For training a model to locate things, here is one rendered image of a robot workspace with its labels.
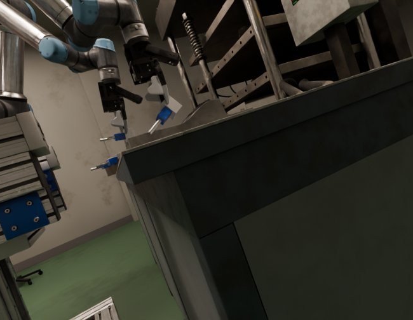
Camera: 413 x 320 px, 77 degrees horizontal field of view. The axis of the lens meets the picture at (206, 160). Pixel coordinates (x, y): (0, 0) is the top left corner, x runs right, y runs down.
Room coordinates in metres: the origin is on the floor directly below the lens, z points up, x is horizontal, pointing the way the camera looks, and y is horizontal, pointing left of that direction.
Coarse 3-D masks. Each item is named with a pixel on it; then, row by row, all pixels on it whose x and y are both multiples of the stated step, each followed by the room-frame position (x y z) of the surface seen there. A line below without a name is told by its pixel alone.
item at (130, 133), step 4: (128, 128) 1.05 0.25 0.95; (132, 128) 1.06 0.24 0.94; (124, 132) 1.05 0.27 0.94; (128, 132) 1.05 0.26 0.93; (132, 132) 1.06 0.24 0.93; (116, 136) 1.04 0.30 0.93; (120, 136) 1.04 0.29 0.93; (124, 136) 1.05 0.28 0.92; (128, 136) 1.05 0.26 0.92; (132, 136) 1.06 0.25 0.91; (100, 140) 1.04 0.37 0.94; (104, 140) 1.04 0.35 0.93; (116, 140) 1.04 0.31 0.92
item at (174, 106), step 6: (162, 102) 0.81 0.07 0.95; (174, 102) 0.82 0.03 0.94; (162, 108) 0.83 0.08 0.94; (168, 108) 0.81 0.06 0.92; (174, 108) 0.82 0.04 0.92; (180, 108) 0.84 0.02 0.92; (162, 114) 0.80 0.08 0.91; (168, 114) 0.81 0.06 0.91; (174, 114) 0.82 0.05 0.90; (156, 120) 0.83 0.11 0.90; (162, 120) 0.81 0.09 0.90; (156, 126) 0.80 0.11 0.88; (150, 132) 0.79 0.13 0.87
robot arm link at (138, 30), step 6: (132, 24) 0.80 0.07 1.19; (138, 24) 0.81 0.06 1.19; (126, 30) 0.80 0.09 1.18; (132, 30) 0.80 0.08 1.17; (138, 30) 0.80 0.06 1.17; (144, 30) 0.82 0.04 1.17; (126, 36) 0.81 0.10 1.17; (132, 36) 0.80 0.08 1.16; (138, 36) 0.80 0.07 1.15; (144, 36) 0.82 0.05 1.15; (126, 42) 0.82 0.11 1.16
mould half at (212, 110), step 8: (208, 104) 1.00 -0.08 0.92; (216, 104) 1.01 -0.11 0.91; (200, 112) 0.98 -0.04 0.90; (208, 112) 0.99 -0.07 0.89; (216, 112) 1.00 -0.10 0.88; (224, 112) 1.01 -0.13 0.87; (240, 112) 1.04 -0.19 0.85; (192, 120) 0.97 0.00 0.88; (200, 120) 0.98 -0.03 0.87; (208, 120) 0.99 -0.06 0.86; (216, 120) 1.00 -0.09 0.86; (168, 128) 0.94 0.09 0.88; (176, 128) 0.95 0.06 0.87; (184, 128) 0.96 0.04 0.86; (136, 136) 0.90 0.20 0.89; (144, 136) 0.91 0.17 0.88; (152, 136) 0.92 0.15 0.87; (160, 136) 0.92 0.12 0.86; (168, 136) 0.93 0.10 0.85; (128, 144) 0.94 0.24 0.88; (136, 144) 0.90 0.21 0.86
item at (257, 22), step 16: (256, 0) 1.27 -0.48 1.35; (256, 16) 1.25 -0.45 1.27; (256, 32) 1.27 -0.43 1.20; (368, 32) 1.48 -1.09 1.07; (176, 48) 2.35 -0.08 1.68; (272, 48) 1.26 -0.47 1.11; (368, 48) 1.49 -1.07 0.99; (272, 64) 1.25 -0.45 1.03; (368, 64) 1.51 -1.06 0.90; (272, 80) 1.27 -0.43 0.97; (192, 96) 2.35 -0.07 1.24; (288, 96) 1.27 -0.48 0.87
